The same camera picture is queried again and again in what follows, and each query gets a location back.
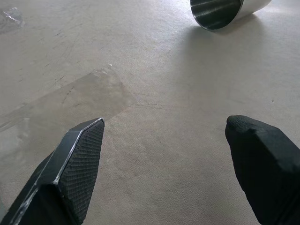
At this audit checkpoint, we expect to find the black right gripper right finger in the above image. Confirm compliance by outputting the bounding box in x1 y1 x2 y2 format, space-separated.
225 114 300 225

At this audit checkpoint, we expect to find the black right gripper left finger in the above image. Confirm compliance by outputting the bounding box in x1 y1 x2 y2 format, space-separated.
0 117 105 225

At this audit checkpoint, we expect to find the clear tape strip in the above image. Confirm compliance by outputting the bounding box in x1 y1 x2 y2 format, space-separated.
0 66 138 150

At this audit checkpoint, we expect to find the stainless steel cup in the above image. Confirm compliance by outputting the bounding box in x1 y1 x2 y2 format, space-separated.
189 0 272 31

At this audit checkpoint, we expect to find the crumpled clear tape piece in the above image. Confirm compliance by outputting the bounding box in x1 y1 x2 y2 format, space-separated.
0 7 26 31

